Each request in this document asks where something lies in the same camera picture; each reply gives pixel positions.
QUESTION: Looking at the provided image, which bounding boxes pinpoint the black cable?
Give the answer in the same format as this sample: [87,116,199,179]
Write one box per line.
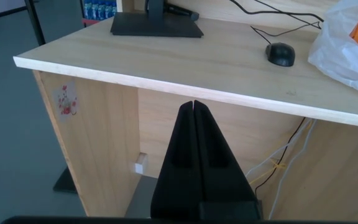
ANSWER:
[254,116,306,198]
[228,0,324,44]

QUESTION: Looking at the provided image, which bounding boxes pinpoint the black computer mouse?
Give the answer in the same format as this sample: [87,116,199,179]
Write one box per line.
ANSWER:
[265,42,296,67]

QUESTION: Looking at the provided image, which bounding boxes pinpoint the wooden counter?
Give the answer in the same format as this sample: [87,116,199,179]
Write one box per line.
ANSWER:
[12,0,358,223]

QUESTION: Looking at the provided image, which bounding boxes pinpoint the row of bottles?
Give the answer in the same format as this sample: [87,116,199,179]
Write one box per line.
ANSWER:
[83,0,117,21]

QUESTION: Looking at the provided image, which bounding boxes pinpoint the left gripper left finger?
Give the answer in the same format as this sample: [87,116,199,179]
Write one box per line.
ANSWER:
[150,100,204,220]

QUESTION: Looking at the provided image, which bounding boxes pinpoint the black monitor stand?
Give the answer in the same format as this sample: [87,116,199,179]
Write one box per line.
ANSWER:
[110,0,204,39]

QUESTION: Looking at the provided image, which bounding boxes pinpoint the white cable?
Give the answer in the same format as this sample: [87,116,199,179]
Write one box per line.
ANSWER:
[268,119,318,220]
[245,118,313,179]

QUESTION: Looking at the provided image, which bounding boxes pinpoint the white plastic shopping bag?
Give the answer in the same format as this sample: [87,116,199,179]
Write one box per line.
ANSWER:
[308,0,358,100]

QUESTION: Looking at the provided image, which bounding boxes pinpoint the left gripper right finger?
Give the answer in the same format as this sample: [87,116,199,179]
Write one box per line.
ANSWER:
[193,100,262,220]

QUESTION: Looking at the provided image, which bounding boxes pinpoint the black post with base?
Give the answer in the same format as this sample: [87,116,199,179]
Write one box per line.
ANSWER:
[24,0,78,194]

